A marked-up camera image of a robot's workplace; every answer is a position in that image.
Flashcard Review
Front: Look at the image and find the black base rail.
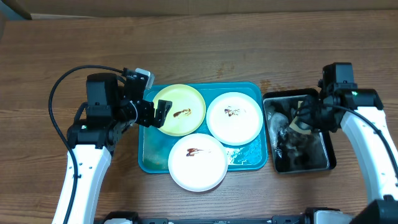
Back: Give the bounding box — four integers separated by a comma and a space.
93, 211, 398, 224

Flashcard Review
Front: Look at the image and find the yellow-green plate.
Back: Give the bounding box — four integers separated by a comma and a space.
153, 84, 206, 136

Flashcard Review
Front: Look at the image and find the black water tray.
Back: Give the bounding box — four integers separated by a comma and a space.
262, 88, 336, 174

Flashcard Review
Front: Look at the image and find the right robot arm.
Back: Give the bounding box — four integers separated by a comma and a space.
291, 62, 397, 223

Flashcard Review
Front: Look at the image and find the white plate right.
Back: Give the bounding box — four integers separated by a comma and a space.
206, 92, 264, 146

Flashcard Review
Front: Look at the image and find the white plate front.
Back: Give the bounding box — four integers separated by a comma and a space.
168, 133, 228, 192

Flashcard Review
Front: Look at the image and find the teal plastic tray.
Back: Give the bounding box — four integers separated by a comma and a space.
138, 82, 268, 174

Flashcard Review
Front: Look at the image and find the yellow green sponge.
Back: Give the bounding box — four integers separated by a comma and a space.
289, 101, 312, 135

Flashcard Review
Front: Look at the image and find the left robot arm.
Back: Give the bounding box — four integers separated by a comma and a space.
49, 65, 172, 223

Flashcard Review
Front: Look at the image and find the white plate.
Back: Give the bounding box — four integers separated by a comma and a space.
168, 133, 228, 192
206, 92, 264, 146

